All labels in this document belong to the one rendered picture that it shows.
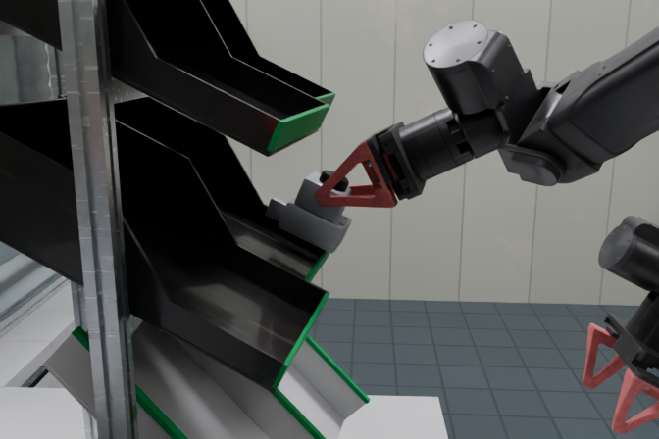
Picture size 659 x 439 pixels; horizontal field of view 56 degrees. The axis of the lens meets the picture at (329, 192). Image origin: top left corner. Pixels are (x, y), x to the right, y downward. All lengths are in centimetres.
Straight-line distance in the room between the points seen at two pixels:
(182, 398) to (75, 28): 32
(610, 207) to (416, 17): 150
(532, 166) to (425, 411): 59
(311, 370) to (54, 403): 52
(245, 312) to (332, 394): 28
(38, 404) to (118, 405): 70
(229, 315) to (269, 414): 15
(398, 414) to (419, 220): 258
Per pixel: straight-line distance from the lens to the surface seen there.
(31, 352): 132
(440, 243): 359
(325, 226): 61
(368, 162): 57
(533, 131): 53
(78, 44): 40
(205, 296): 50
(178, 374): 58
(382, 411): 103
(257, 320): 49
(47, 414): 111
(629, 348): 79
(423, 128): 59
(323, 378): 75
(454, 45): 54
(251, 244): 63
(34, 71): 149
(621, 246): 76
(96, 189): 40
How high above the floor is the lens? 141
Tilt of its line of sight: 13 degrees down
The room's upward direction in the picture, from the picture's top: straight up
